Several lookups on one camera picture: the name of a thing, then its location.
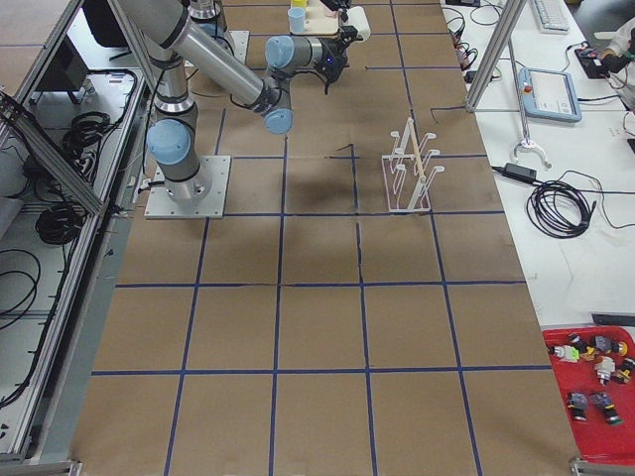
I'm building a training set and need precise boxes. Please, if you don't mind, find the cream serving tray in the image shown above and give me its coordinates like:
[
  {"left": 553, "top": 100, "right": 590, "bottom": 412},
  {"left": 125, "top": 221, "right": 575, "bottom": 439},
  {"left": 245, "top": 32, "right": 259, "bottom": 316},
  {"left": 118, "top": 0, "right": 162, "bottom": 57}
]
[{"left": 300, "top": 2, "right": 346, "bottom": 36}]

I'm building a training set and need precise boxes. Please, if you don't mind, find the light blue cup near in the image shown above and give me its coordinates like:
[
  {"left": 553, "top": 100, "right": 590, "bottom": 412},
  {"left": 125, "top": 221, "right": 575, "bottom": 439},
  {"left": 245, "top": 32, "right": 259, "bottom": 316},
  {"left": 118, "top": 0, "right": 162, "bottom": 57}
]
[{"left": 287, "top": 7, "right": 306, "bottom": 35}]

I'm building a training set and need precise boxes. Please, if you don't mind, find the blue teach pendant tablet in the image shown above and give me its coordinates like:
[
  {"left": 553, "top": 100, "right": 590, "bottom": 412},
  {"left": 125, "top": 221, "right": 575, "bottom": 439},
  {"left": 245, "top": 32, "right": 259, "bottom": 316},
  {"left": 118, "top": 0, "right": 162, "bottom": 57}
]
[{"left": 517, "top": 67, "right": 581, "bottom": 123}]

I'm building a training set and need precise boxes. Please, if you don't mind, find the coiled black cable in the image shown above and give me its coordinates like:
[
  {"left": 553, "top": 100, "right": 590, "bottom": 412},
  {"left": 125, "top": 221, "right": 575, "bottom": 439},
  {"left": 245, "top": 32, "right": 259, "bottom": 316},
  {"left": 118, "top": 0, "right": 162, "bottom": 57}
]
[{"left": 526, "top": 171, "right": 616, "bottom": 242}]

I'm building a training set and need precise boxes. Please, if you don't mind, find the white wire cup rack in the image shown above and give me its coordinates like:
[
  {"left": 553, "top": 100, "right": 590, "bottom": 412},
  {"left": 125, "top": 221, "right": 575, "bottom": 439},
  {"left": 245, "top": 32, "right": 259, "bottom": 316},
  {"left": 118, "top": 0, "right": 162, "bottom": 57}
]
[{"left": 381, "top": 117, "right": 445, "bottom": 214}]

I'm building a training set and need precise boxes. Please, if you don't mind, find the brown paper table cover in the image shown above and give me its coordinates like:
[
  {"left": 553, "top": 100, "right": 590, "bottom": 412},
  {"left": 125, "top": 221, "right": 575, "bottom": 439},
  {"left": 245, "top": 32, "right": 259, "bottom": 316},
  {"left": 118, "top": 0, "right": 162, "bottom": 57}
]
[{"left": 70, "top": 1, "right": 576, "bottom": 475}]

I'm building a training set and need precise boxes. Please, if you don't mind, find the red parts tray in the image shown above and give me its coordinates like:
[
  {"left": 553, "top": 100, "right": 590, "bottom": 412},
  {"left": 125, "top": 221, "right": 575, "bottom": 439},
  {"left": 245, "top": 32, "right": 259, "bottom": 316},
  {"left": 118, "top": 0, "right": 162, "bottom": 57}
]
[{"left": 543, "top": 326, "right": 634, "bottom": 466}]

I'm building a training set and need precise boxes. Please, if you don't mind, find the white keyboard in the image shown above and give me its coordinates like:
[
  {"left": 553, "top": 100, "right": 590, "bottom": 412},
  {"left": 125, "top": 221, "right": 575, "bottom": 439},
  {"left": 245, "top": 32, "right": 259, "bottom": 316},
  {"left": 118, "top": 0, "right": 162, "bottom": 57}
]
[{"left": 530, "top": 0, "right": 570, "bottom": 34}]

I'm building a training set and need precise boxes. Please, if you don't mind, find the white ikea cup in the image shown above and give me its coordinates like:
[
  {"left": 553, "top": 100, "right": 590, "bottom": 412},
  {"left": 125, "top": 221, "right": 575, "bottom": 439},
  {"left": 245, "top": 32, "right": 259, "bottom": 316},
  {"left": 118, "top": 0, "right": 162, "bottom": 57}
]
[{"left": 340, "top": 6, "right": 371, "bottom": 42}]

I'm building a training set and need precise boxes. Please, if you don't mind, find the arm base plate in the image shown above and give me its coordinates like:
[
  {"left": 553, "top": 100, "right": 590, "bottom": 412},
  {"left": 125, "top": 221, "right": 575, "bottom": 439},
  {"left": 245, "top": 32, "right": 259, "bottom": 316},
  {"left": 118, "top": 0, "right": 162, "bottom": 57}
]
[
  {"left": 144, "top": 156, "right": 231, "bottom": 219},
  {"left": 217, "top": 30, "right": 250, "bottom": 64}
]

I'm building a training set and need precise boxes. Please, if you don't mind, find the aluminium frame post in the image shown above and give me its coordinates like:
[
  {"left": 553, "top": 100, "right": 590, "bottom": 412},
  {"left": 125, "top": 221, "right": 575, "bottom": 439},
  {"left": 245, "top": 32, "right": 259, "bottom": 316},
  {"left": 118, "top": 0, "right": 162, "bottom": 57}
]
[{"left": 465, "top": 0, "right": 526, "bottom": 112}]

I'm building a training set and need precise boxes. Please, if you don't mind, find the black power adapter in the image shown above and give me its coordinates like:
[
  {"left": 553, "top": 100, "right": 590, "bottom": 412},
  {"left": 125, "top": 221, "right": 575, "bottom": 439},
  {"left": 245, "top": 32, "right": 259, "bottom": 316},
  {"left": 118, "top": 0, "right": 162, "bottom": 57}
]
[{"left": 492, "top": 163, "right": 537, "bottom": 184}]

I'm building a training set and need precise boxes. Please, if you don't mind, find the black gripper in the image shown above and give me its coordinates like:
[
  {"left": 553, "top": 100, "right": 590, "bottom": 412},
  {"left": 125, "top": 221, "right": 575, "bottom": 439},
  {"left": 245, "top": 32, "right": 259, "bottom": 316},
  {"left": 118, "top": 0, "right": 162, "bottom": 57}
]
[
  {"left": 320, "top": 0, "right": 351, "bottom": 11},
  {"left": 317, "top": 27, "right": 358, "bottom": 94}
]

